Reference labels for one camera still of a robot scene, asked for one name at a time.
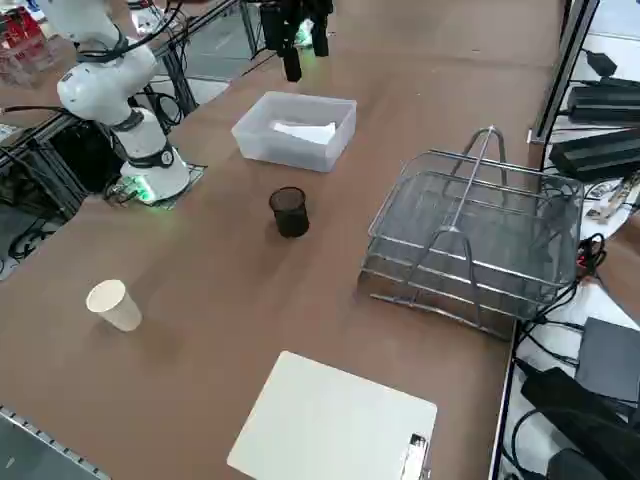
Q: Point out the long black power brick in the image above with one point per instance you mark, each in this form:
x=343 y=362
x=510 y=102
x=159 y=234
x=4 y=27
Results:
x=605 y=102
x=595 y=155

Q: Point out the cream paper cup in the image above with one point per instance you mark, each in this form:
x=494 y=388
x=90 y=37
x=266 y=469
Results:
x=117 y=310

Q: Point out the aluminium camera post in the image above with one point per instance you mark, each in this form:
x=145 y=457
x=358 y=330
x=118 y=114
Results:
x=557 y=85

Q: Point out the grey aluminium rail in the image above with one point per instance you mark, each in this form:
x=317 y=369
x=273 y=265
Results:
x=30 y=450

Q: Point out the dark grey flat box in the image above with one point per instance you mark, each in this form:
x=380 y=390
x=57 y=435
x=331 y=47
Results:
x=610 y=360

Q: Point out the clear plastic bin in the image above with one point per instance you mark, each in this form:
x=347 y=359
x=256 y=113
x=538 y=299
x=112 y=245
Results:
x=285 y=155

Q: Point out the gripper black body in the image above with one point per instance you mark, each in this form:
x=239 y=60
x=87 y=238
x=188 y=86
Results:
x=295 y=5

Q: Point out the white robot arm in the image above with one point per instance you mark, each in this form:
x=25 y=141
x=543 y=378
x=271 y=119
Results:
x=100 y=90
x=306 y=31

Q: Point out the small black power adapter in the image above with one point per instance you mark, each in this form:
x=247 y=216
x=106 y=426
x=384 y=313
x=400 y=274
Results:
x=602 y=62

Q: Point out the white clipboard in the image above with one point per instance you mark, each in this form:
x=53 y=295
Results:
x=325 y=415

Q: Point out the red boxes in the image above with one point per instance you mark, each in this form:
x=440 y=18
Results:
x=20 y=35

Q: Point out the black mesh pen cup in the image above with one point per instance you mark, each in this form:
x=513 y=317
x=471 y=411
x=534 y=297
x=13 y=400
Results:
x=290 y=217

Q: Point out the white A4 paper sheet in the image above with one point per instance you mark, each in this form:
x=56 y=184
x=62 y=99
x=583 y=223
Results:
x=305 y=132

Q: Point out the clear acrylic rack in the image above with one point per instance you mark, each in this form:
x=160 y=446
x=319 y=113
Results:
x=30 y=70

